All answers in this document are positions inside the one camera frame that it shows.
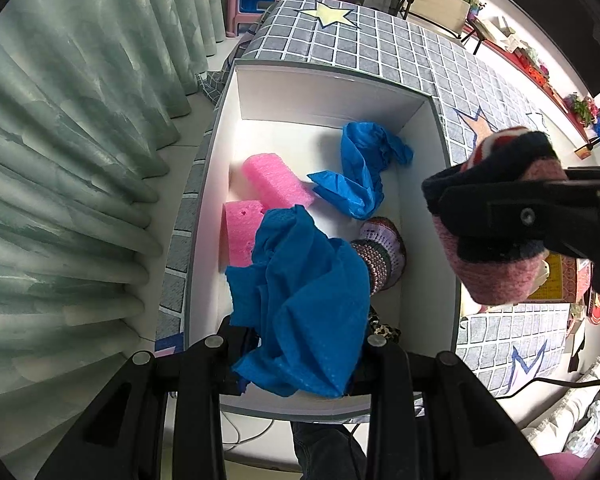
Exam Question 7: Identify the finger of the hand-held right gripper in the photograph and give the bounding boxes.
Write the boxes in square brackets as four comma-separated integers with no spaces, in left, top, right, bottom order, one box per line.
[562,166,600,184]
[436,179,600,262]

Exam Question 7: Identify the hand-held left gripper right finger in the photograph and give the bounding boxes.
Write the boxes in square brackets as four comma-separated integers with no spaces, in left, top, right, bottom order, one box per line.
[349,334,556,480]

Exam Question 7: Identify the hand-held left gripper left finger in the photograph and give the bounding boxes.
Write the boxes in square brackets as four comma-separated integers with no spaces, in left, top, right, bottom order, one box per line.
[35,314,263,480]

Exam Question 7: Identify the pink navy striped sock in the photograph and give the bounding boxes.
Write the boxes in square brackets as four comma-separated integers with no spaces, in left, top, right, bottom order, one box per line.
[421,127,571,306]

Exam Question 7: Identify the blue nonwoven cloth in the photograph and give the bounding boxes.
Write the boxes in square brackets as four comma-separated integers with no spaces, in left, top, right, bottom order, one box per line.
[225,205,372,400]

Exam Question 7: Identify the brown purple knitted bootie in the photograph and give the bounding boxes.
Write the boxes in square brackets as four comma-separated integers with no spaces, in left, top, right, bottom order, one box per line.
[350,216,407,296]

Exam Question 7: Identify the pink foam block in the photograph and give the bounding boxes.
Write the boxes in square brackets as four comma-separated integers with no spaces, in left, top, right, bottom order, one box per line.
[223,200,267,267]
[242,153,316,211]

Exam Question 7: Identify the blue plastic bag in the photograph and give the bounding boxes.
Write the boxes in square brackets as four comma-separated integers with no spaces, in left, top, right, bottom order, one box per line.
[307,121,415,221]

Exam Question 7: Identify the white storage box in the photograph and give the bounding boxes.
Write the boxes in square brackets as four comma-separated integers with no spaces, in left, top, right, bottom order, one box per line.
[182,57,464,422]

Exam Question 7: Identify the leopard print cloth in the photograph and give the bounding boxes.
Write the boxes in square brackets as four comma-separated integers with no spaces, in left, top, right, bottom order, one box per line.
[367,306,402,344]

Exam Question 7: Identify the yellow red patterned box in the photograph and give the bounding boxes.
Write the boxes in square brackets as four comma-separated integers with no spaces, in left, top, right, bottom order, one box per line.
[524,252,594,304]

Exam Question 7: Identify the person's dark trouser leg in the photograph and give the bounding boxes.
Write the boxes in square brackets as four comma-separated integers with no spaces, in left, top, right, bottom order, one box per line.
[290,420,369,480]

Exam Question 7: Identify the grey grid blanket with stars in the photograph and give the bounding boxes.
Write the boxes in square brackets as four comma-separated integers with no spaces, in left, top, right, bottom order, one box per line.
[155,0,581,403]

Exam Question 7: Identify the beige storage box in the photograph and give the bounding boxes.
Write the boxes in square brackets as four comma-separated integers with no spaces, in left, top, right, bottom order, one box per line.
[406,0,474,37]

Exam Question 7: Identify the pale green curtain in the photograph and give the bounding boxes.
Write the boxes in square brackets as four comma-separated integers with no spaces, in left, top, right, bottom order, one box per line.
[0,0,233,411]

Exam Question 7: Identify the pink plastic stool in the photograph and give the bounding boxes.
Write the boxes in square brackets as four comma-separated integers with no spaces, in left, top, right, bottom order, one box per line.
[225,0,301,39]

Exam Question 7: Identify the white cable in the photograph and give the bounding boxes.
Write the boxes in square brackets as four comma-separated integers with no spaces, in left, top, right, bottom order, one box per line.
[222,411,276,447]

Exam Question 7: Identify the red wall shelf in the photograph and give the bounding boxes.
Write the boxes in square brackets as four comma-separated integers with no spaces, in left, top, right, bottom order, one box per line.
[461,24,600,161]

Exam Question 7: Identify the black cable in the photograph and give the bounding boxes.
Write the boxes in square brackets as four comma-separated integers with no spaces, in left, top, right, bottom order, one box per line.
[495,376,600,402]

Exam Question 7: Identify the dark wall screen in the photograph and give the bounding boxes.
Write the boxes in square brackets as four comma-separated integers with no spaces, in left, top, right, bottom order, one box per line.
[480,0,600,103]

